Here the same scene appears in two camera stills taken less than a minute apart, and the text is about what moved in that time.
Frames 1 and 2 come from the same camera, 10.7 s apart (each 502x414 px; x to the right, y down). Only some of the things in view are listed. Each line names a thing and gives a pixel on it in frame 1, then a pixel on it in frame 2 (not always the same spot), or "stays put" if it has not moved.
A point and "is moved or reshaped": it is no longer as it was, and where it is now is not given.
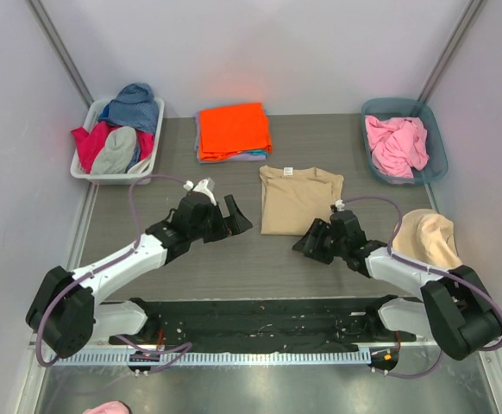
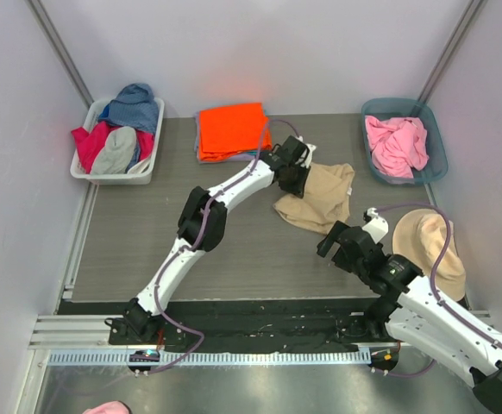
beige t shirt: [292, 197] is moved or reshaped
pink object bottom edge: [111, 407] stays put
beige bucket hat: [427, 236] stays put
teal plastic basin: [436, 168] stays put
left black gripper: [223, 220] → [294, 181]
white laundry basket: [138, 178] stays put
